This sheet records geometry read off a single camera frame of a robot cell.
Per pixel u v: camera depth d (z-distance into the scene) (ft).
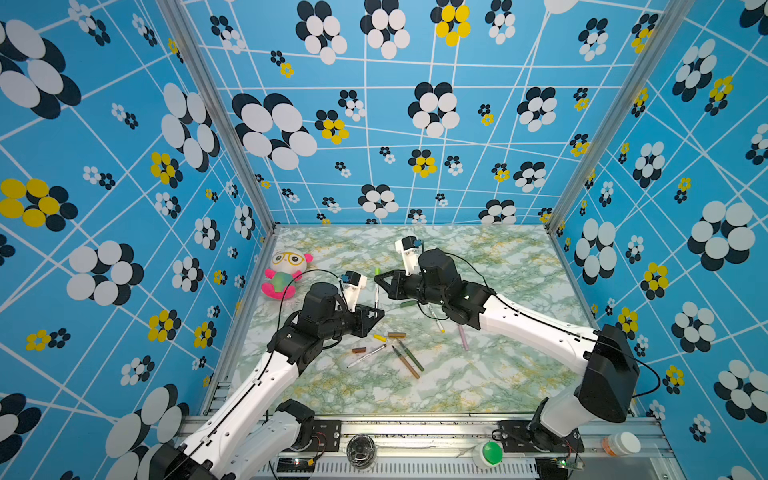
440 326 3.02
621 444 2.18
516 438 2.39
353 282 2.19
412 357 2.84
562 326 1.54
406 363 2.79
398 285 2.11
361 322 2.11
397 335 2.99
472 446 2.36
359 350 2.92
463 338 2.99
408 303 3.26
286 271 3.14
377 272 2.41
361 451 2.04
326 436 2.40
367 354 2.84
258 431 1.83
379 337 2.98
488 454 2.09
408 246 2.19
